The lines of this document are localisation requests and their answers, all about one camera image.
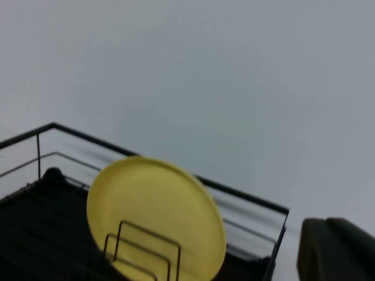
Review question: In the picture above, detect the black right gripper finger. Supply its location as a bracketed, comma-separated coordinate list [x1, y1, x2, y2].
[296, 217, 375, 281]

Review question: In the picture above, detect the yellow round plate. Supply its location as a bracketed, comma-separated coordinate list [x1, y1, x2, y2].
[86, 156, 227, 281]

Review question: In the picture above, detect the black wire dish rack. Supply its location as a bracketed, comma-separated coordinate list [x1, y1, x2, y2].
[0, 122, 290, 281]

